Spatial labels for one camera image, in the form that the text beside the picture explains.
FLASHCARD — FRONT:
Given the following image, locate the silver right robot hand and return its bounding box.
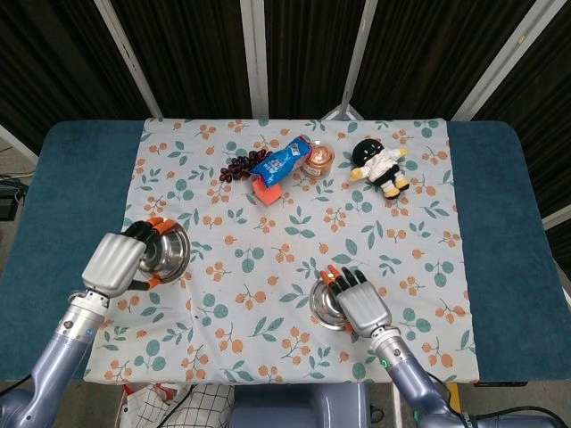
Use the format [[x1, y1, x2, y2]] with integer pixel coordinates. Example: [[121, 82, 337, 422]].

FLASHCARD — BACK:
[[321, 264, 393, 344]]

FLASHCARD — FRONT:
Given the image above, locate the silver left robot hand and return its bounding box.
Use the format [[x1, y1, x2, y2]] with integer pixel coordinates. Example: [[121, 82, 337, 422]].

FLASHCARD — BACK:
[[81, 217, 176, 299]]

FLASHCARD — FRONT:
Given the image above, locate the stainless steel bowl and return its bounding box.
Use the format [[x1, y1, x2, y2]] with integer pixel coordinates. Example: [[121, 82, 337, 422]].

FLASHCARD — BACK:
[[137, 221, 192, 284], [310, 278, 353, 331]]

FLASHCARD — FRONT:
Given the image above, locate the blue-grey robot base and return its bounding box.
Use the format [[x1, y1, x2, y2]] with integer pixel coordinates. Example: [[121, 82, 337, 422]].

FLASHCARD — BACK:
[[231, 382, 372, 428]]

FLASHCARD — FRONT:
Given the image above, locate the teal table cover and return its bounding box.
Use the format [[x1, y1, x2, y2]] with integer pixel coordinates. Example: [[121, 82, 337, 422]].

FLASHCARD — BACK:
[[0, 119, 564, 384]]

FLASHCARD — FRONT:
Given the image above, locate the orange fruit print tablecloth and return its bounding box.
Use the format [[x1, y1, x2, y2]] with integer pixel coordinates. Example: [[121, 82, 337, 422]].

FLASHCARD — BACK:
[[83, 117, 481, 385]]

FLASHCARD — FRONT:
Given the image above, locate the black penguin plush doll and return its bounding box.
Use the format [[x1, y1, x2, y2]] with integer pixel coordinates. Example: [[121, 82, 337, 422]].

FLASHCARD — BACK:
[[349, 137, 410, 200]]

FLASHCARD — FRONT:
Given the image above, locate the orange foam cube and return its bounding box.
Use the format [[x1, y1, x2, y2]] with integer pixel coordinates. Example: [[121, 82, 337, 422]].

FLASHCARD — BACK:
[[251, 177, 284, 207]]

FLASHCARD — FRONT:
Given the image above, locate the dark red grape bunch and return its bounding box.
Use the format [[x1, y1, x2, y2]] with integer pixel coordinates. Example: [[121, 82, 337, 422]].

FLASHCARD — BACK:
[[219, 150, 274, 183]]

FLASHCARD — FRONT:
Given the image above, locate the blue snack bag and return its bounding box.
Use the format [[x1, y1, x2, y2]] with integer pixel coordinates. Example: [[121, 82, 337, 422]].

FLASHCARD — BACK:
[[247, 136, 312, 187]]

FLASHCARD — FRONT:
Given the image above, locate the white checkered bag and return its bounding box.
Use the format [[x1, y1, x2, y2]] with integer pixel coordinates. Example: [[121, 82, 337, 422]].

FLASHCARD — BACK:
[[122, 382, 236, 428]]

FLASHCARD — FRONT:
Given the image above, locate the grey tripod stand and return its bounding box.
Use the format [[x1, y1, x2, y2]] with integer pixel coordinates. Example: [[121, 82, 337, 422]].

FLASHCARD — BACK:
[[320, 91, 368, 120]]

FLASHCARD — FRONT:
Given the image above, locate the dark pleated curtain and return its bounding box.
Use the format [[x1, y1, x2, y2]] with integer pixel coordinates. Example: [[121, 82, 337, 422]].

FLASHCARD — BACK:
[[0, 0, 571, 259]]

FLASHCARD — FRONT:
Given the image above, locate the white screen frame post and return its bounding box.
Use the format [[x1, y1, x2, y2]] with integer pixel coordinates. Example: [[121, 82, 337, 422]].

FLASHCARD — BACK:
[[239, 0, 270, 120], [450, 0, 548, 122], [93, 0, 164, 119], [341, 0, 380, 112]]

